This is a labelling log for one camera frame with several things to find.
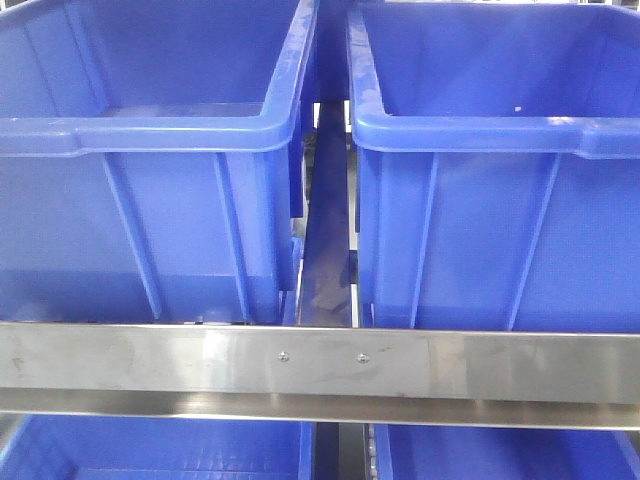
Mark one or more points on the steel shelf front beam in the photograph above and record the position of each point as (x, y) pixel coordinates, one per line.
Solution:
(501, 379)

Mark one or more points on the blue bin upper left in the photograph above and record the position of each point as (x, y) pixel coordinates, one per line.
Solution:
(151, 159)

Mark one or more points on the blue bin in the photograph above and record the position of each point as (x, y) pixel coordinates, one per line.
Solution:
(102, 447)
(151, 159)
(438, 452)
(498, 149)

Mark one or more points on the blue bin upper right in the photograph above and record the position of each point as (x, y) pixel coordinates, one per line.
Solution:
(498, 149)

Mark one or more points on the blue bin lower right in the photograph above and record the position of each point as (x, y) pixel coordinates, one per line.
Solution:
(438, 452)

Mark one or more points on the blue bin lower left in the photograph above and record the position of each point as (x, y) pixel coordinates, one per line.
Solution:
(102, 447)

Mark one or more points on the steel divider rail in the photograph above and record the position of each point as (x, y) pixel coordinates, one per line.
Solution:
(325, 297)

